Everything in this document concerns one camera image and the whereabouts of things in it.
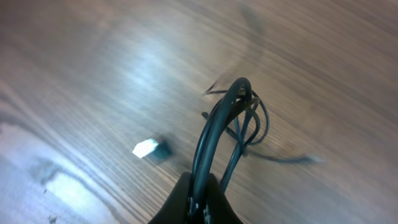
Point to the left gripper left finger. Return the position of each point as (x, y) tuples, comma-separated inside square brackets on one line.
[(175, 208)]

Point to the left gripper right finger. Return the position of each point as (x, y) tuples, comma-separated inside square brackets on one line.
[(217, 209)]

